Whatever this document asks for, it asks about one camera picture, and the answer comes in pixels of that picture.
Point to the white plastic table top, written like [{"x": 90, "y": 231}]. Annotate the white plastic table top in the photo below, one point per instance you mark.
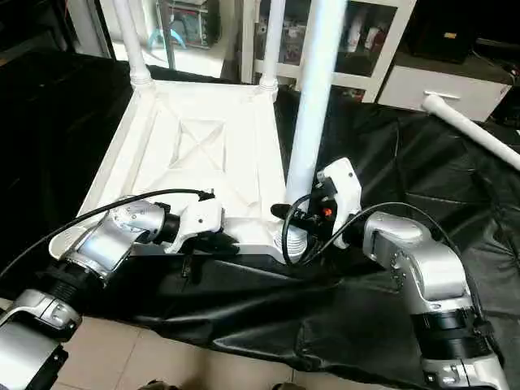
[{"x": 195, "y": 146}]

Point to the white glass-door cabinet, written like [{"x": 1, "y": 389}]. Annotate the white glass-door cabinet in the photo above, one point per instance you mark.
[{"x": 357, "y": 41}]

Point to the white drawer unit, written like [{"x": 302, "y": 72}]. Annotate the white drawer unit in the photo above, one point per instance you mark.
[{"x": 443, "y": 91}]

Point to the black work mat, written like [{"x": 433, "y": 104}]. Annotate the black work mat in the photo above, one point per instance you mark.
[{"x": 366, "y": 325}]

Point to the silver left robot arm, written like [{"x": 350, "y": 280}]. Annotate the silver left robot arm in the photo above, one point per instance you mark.
[{"x": 106, "y": 244}]

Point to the white plastic table leg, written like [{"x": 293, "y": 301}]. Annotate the white plastic table leg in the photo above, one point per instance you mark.
[
  {"x": 313, "y": 97},
  {"x": 471, "y": 126},
  {"x": 134, "y": 41},
  {"x": 272, "y": 41}
]

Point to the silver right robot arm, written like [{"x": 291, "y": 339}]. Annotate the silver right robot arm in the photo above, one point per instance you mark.
[{"x": 422, "y": 268}]

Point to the teal storage box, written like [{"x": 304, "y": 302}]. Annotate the teal storage box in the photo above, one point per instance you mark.
[{"x": 191, "y": 24}]

